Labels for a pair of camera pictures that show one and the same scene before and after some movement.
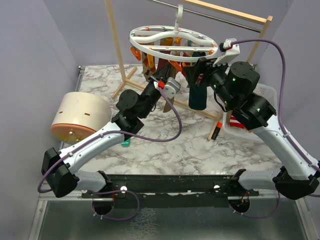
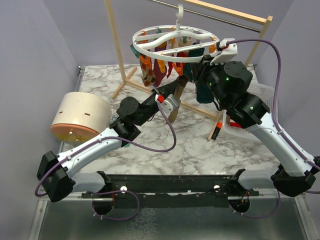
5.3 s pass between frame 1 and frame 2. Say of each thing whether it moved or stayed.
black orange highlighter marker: stayed
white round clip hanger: moved
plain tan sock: moved
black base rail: stayed
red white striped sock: stayed
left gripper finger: moved
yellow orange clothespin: moved
